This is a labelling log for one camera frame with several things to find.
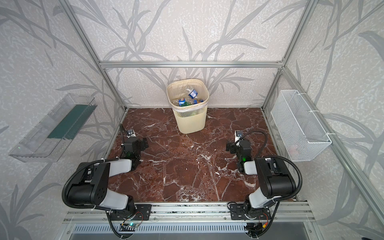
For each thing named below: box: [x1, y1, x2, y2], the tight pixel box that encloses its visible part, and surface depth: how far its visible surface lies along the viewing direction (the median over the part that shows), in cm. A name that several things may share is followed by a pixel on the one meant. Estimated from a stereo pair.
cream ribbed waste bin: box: [166, 79, 209, 134], surface depth 99 cm
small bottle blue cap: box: [178, 98, 186, 107], surface depth 93 cm
